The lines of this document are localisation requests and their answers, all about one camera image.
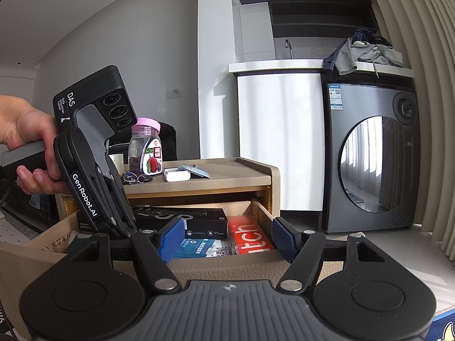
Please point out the green box in drawer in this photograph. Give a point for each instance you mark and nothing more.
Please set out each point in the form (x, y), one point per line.
(77, 243)

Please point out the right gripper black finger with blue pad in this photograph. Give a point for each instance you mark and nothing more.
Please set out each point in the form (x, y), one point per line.
(82, 297)
(351, 288)

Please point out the red orange box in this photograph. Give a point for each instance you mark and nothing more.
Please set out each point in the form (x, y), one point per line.
(246, 236)

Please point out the clear tape roll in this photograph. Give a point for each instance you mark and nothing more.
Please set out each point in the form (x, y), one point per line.
(118, 161)

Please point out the small white box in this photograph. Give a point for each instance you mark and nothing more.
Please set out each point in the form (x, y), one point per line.
(176, 175)

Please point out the person's left hand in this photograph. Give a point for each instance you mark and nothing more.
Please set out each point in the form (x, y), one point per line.
(21, 124)

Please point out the beige leather drawer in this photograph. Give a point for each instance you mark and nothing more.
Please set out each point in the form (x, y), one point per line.
(22, 264)

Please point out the chrome faucet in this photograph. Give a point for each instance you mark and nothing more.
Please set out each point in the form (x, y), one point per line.
(289, 48)

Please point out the black folded right gripper fingers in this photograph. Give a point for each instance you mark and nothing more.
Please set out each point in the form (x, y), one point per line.
(99, 195)

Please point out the beige pleated curtain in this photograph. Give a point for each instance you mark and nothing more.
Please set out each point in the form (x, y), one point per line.
(423, 30)

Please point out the blue booklet in drawer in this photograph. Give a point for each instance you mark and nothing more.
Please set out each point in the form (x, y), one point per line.
(194, 248)

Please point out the beige leather nightstand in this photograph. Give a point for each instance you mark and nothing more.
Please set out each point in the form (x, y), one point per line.
(232, 179)

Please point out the grey front-load washing machine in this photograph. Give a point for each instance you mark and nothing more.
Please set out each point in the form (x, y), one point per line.
(373, 160)

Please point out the pile of grey clothes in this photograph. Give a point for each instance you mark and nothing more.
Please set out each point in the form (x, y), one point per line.
(363, 46)

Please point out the bunch of keys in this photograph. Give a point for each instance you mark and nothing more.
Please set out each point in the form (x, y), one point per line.
(130, 178)

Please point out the long black product box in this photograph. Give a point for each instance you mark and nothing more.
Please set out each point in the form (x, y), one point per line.
(199, 223)

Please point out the pink lid plastic jar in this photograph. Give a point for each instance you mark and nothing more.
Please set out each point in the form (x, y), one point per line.
(145, 152)

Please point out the white counter cabinet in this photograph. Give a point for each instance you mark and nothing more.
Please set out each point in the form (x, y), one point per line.
(283, 122)

